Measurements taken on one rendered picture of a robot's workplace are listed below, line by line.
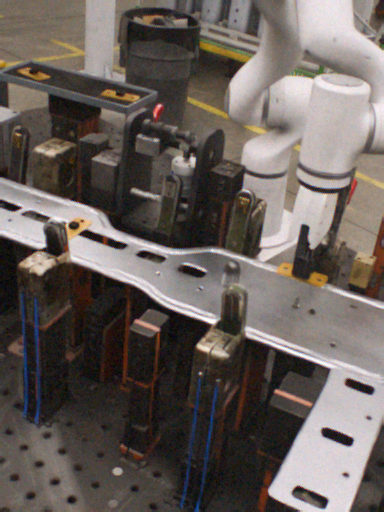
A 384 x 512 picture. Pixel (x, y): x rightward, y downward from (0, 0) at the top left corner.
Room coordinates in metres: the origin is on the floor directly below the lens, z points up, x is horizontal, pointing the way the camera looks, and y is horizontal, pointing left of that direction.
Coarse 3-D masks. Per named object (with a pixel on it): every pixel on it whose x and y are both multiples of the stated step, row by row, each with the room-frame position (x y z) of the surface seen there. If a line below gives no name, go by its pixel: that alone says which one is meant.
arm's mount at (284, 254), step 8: (288, 216) 1.73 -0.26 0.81; (296, 240) 1.61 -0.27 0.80; (272, 248) 1.56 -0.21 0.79; (280, 248) 1.57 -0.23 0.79; (288, 248) 1.57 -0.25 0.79; (264, 256) 1.53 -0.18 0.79; (272, 256) 1.53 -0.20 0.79; (280, 256) 1.56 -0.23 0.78; (288, 256) 1.58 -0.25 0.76; (272, 264) 1.53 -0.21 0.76; (280, 264) 1.56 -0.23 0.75
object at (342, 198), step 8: (352, 168) 1.15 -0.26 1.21; (352, 176) 1.15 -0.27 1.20; (344, 192) 1.14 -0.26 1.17; (336, 200) 1.15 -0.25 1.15; (344, 200) 1.14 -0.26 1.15; (336, 208) 1.15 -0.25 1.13; (344, 208) 1.14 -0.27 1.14; (336, 216) 1.14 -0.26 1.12; (336, 224) 1.13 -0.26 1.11; (336, 232) 1.13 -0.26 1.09
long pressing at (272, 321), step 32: (0, 192) 1.31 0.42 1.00; (32, 192) 1.33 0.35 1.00; (0, 224) 1.18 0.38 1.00; (32, 224) 1.19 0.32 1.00; (96, 224) 1.22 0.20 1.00; (96, 256) 1.10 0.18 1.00; (128, 256) 1.12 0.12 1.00; (192, 256) 1.14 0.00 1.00; (224, 256) 1.15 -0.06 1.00; (160, 288) 1.02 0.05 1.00; (192, 288) 1.03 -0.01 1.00; (224, 288) 1.04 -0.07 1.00; (256, 288) 1.06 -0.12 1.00; (288, 288) 1.07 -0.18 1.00; (320, 288) 1.08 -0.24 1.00; (256, 320) 0.96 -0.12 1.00; (288, 320) 0.97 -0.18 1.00; (320, 320) 0.98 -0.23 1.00; (352, 320) 0.99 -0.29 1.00; (288, 352) 0.89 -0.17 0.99; (320, 352) 0.89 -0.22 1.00; (352, 352) 0.90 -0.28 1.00
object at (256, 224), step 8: (264, 200) 1.27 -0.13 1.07; (232, 208) 1.23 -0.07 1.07; (256, 208) 1.24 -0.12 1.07; (264, 208) 1.26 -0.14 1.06; (256, 216) 1.22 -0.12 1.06; (264, 216) 1.27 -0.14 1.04; (256, 224) 1.23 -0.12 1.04; (248, 232) 1.21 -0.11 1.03; (256, 232) 1.24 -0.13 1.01; (248, 240) 1.21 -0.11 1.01; (256, 240) 1.25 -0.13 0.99; (248, 248) 1.21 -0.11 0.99; (256, 248) 1.25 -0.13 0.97; (256, 256) 1.25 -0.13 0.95
